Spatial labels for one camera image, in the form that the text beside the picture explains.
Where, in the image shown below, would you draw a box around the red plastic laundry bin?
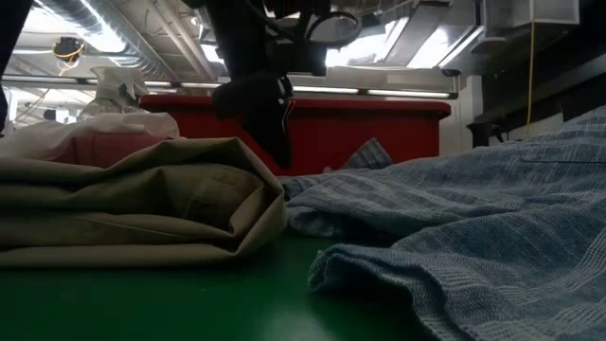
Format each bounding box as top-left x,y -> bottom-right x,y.
139,94 -> 452,176

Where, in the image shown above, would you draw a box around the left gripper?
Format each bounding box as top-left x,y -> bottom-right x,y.
203,0 -> 332,171

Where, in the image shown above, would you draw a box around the silver ventilation duct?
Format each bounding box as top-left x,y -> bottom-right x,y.
37,0 -> 181,81

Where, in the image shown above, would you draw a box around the maroon garment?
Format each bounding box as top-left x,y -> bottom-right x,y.
49,134 -> 168,171

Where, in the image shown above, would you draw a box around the clear plastic spray bottle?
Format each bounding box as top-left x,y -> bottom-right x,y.
78,65 -> 151,122

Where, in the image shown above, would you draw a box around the ceiling cable reel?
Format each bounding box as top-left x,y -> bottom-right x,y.
51,36 -> 86,65

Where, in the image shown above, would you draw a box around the bright ceiling light panel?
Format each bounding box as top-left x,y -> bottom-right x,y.
201,27 -> 403,68

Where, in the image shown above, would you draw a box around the blue striped shirt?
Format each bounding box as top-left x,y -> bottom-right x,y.
278,106 -> 606,341

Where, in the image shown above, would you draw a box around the khaki trousers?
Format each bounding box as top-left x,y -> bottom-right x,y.
0,136 -> 289,270

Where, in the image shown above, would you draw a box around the white garment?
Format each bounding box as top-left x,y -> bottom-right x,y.
0,112 -> 181,161

